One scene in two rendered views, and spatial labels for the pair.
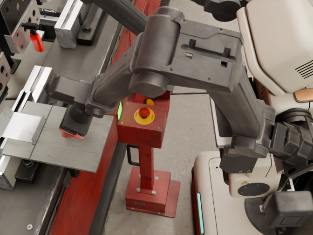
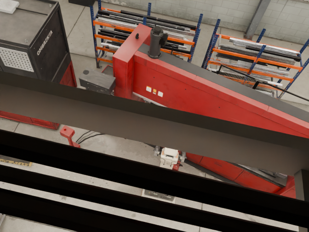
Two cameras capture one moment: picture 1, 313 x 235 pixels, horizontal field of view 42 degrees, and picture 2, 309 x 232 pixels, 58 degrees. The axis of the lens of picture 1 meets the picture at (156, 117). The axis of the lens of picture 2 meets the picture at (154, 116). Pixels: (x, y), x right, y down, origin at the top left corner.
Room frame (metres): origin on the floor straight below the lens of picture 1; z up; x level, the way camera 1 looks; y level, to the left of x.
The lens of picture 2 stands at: (0.51, -2.33, 5.21)
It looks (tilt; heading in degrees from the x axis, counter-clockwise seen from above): 57 degrees down; 95
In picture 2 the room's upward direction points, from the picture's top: 10 degrees clockwise
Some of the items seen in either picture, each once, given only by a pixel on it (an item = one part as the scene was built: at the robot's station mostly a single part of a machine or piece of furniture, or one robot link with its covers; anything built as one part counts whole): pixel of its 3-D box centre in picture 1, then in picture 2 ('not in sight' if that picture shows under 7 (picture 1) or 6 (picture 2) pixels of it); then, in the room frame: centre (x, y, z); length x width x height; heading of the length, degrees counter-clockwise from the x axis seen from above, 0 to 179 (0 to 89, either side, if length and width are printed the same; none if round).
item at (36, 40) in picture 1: (33, 37); not in sight; (0.77, 0.32, 1.20); 0.04 x 0.02 x 0.10; 78
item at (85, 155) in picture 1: (59, 134); not in sight; (0.60, 0.27, 1.00); 0.26 x 0.18 x 0.01; 78
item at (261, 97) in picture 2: not in sight; (226, 103); (1.29, 0.41, 1.89); 3.00 x 0.18 x 0.82; 168
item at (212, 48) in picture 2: not in sight; (247, 67); (1.92, 2.38, 0.87); 1.90 x 0.50 x 1.75; 2
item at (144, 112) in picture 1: (144, 114); not in sight; (0.81, 0.04, 0.79); 0.04 x 0.04 x 0.04
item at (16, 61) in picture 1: (8, 64); not in sight; (1.74, 0.94, 0.01); 0.12 x 0.12 x 0.03; 78
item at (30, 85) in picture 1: (23, 124); not in sight; (0.68, 0.40, 0.92); 0.39 x 0.06 x 0.10; 168
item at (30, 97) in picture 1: (14, 120); not in sight; (0.65, 0.41, 0.99); 0.20 x 0.03 x 0.03; 168
